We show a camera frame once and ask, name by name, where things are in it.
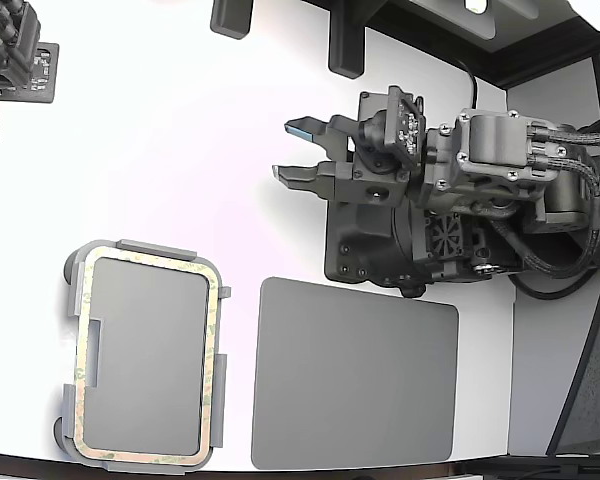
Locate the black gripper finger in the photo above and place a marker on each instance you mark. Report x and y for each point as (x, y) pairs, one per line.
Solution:
(330, 180)

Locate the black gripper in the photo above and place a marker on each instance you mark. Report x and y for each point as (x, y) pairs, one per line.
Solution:
(495, 140)

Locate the rectangular frame with yellowish tape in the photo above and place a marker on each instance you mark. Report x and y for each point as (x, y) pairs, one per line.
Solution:
(140, 456)

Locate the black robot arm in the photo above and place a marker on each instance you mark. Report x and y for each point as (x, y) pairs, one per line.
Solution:
(370, 240)

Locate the grey holder with black legs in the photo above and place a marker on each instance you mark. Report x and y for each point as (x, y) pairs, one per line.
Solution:
(145, 350)

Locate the flat dark grey pad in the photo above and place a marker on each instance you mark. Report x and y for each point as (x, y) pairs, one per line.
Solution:
(355, 375)

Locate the black overhead shelf structure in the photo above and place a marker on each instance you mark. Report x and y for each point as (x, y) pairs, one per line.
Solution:
(530, 45)

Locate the black diagonal strut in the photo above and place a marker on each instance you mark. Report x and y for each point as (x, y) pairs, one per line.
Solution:
(572, 380)

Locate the black wrist camera with tag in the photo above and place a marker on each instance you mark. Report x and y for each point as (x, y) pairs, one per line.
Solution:
(405, 125)

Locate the long black bracket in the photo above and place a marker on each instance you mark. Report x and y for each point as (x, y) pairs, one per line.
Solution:
(346, 40)

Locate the short black bracket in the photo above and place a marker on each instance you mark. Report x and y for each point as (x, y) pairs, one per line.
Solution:
(231, 17)

